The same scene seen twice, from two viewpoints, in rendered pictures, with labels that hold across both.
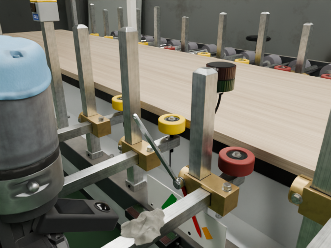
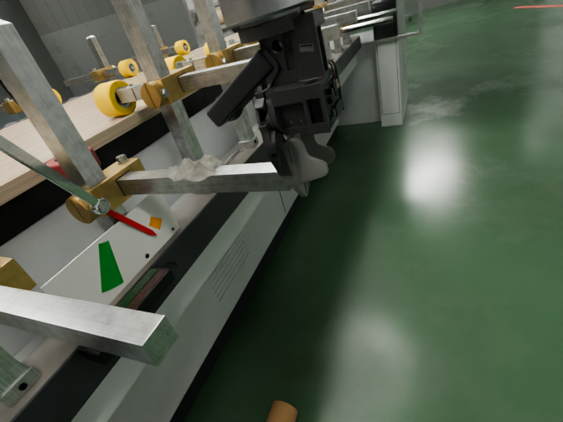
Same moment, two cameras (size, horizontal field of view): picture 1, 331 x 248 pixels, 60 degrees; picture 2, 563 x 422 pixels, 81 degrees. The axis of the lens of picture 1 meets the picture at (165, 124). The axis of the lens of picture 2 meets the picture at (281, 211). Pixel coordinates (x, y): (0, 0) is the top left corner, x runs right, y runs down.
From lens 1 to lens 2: 0.70 m
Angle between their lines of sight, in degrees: 91
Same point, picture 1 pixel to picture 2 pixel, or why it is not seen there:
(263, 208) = (97, 233)
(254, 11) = not seen: outside the picture
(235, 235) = not seen: hidden behind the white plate
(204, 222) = (146, 215)
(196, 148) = (74, 141)
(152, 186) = (67, 288)
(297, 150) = not seen: hidden behind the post
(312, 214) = (175, 95)
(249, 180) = (61, 225)
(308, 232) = (180, 115)
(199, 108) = (37, 79)
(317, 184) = (160, 72)
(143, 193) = (49, 357)
